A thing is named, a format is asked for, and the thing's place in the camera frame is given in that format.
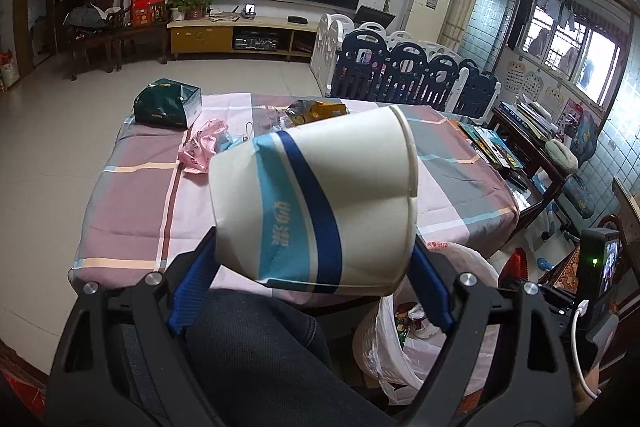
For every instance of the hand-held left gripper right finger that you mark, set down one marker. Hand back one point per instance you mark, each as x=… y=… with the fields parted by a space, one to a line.
x=430 y=287

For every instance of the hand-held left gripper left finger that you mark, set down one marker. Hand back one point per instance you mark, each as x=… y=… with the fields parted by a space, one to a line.
x=192 y=287

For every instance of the white printed plastic bin liner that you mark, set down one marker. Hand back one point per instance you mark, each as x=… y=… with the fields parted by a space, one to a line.
x=470 y=267

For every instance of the white lattice trash bin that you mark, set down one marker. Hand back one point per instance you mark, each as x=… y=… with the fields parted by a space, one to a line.
x=367 y=347

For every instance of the white paper cup blue stripes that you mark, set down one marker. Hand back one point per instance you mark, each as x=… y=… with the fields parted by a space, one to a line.
x=350 y=187

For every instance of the pink plastic bag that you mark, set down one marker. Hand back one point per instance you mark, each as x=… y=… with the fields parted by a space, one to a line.
x=197 y=149

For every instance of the blue face mask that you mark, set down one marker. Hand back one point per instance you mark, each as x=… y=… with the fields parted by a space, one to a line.
x=227 y=143

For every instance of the yellow snack packet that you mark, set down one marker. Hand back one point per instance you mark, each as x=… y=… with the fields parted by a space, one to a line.
x=322 y=109

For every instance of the person's leg in jeans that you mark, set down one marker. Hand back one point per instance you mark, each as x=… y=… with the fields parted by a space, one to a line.
x=260 y=357

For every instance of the pink grey plaid tablecloth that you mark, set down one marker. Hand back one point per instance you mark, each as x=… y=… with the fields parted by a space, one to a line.
x=130 y=207

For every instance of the grey cushion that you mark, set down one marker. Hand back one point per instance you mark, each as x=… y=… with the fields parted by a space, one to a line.
x=562 y=154

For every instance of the dark wooden side table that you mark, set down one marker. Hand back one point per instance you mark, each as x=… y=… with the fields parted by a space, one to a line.
x=535 y=157

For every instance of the row of picture books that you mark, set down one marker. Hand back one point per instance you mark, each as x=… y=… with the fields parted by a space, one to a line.
x=492 y=147

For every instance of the stack of books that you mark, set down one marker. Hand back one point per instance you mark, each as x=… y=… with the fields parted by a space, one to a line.
x=527 y=117

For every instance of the dark green box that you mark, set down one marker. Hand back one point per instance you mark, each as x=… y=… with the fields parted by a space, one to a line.
x=165 y=104

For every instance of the window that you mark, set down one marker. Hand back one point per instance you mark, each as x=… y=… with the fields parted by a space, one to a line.
x=595 y=57

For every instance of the dark blue baby fence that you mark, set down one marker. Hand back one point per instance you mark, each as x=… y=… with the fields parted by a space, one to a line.
x=415 y=72

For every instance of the yellow wooden television cabinet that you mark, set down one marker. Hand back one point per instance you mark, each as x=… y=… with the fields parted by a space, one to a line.
x=200 y=38

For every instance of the black audio receiver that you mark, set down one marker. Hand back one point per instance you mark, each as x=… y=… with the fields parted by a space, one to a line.
x=255 y=40

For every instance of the white baby fence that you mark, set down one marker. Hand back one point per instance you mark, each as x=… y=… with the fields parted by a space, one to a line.
x=325 y=47

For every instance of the hanging clothes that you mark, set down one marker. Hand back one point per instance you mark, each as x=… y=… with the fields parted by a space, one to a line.
x=550 y=4

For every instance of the black screen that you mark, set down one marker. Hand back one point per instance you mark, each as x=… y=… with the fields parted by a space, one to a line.
x=372 y=14

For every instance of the red gift box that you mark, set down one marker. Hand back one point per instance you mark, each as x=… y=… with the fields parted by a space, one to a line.
x=147 y=12

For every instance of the red bag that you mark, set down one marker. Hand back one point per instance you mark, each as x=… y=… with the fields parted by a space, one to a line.
x=9 y=72

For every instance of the green potted plant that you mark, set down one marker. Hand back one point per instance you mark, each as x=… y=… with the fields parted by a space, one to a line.
x=190 y=2

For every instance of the black set-top box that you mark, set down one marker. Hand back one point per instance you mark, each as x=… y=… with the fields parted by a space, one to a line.
x=297 y=20

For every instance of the dark bag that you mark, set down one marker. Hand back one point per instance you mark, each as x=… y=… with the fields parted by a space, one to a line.
x=85 y=17

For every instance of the wall charts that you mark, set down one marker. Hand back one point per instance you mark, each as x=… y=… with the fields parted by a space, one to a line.
x=530 y=82

